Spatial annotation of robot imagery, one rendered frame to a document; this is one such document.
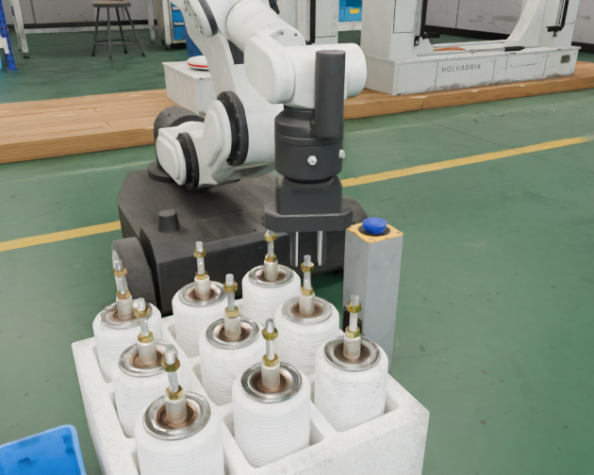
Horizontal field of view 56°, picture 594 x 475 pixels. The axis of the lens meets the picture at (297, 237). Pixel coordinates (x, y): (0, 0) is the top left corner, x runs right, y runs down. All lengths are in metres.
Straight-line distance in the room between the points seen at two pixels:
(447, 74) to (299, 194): 2.84
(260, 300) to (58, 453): 0.36
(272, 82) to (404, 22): 2.70
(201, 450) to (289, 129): 0.38
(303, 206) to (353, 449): 0.31
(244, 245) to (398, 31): 2.30
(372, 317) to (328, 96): 0.45
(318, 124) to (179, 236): 0.59
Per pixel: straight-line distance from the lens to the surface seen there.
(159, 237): 1.18
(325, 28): 3.06
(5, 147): 2.58
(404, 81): 3.32
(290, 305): 0.84
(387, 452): 0.78
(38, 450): 0.92
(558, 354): 1.28
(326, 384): 0.74
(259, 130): 1.04
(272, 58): 0.67
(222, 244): 1.19
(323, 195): 0.73
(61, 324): 1.35
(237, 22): 0.84
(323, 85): 0.65
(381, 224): 0.92
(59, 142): 2.59
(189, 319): 0.86
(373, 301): 0.96
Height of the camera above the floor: 0.70
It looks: 25 degrees down
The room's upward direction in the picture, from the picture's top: straight up
